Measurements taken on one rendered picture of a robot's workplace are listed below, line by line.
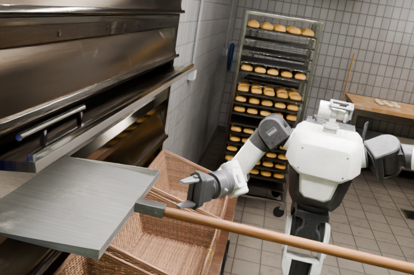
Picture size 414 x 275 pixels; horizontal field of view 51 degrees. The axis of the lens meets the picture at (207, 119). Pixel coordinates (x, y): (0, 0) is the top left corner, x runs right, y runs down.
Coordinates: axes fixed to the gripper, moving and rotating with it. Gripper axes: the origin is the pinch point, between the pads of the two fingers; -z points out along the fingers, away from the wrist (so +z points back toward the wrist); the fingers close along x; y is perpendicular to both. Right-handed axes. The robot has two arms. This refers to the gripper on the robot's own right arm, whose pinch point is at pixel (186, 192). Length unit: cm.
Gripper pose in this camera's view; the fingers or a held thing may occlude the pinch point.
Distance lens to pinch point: 138.8
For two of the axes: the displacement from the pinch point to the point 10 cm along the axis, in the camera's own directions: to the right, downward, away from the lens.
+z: 6.9, -0.9, 7.1
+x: 1.5, -9.5, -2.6
